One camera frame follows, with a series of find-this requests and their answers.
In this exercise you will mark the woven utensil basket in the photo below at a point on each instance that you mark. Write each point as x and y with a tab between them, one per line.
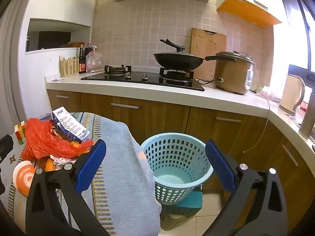
68	67

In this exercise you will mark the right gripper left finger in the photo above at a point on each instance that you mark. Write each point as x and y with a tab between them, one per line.
44	215

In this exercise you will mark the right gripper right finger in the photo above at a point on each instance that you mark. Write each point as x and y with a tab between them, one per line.
268	213

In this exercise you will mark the light blue trash basket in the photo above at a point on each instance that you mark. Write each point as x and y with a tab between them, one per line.
179	164

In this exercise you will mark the dark soy sauce bottle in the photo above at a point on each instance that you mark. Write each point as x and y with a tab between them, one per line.
82	61

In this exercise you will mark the orange wall cabinet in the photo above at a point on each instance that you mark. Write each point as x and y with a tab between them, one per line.
263	13

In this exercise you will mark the wooden cutting board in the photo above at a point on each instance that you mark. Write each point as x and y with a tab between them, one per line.
205	43

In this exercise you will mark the orange peel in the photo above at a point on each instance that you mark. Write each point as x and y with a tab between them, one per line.
50	166

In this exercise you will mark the teal plastic stool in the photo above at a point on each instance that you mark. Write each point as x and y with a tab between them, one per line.
172	216

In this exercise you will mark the polka dot paper scrap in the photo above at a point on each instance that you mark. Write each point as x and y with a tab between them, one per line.
59	162

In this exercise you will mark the wooden base cabinets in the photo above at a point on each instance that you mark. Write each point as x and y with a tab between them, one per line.
259	142

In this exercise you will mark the brown rice cooker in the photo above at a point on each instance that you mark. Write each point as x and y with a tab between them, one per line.
234	72

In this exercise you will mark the cream electric kettle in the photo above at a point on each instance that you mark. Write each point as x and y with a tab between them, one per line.
293	94

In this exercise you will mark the black gas stove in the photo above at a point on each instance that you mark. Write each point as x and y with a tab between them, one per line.
171	78

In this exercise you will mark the rubik's cube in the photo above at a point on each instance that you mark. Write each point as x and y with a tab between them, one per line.
19	130

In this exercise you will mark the blue white milk carton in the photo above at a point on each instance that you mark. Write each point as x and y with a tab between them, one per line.
69	126

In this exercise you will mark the pan lid with handle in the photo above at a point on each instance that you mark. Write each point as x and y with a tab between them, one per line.
176	46

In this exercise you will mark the orange white paper cup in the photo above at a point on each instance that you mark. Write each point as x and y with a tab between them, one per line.
22	176

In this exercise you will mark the black frying pan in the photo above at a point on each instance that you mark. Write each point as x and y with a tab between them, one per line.
185	62

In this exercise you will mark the red plastic bag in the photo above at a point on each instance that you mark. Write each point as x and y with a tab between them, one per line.
41	142

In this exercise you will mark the clear plastic bag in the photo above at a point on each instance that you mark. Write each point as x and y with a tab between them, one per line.
94	62

